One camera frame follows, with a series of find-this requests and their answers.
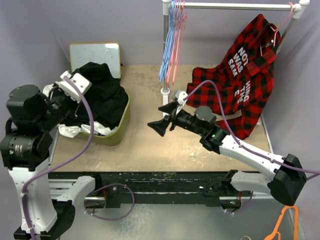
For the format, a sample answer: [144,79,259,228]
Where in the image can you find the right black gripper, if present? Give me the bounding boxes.
[147,101,205,137]

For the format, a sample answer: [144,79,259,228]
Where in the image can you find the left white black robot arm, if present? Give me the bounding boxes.
[0,84,103,240]

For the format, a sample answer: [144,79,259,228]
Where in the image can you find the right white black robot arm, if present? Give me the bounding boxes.
[147,102,307,206]

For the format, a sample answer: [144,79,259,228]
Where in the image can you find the red black plaid shirt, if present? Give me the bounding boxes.
[186,14,278,140]

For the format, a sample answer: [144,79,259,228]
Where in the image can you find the orange plastic hanger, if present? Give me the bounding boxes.
[264,204,300,240]

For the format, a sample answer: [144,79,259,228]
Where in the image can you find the white cloth in basket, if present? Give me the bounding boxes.
[42,83,118,139]

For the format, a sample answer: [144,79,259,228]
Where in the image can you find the olive green laundry basket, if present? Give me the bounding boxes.
[84,88,131,146]

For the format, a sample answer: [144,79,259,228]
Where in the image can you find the small whiteboard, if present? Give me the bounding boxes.
[69,42,122,79]

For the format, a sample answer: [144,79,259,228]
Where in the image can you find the white metal clothes rack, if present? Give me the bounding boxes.
[161,0,311,120]

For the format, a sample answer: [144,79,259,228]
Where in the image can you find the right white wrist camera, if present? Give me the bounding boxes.
[173,89,188,116]

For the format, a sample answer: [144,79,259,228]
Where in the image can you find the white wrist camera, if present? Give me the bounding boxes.
[55,70,92,104]
[173,89,188,116]

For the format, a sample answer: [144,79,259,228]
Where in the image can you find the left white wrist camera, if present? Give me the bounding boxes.
[55,70,92,104]

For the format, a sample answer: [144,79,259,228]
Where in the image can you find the blue wire hanger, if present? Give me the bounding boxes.
[159,0,177,85]

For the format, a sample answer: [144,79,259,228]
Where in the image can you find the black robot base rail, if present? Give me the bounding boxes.
[48,171,251,209]

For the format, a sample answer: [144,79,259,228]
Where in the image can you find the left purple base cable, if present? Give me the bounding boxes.
[83,182,135,221]

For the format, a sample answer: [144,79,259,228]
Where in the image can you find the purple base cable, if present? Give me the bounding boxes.
[222,193,255,216]
[83,182,135,221]

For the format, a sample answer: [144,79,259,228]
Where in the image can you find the pink wire hanger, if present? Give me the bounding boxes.
[169,0,187,84]

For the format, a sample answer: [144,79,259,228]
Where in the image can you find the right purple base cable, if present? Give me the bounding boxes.
[222,193,255,216]

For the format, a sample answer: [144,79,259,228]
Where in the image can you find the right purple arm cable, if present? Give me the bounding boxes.
[183,79,320,181]

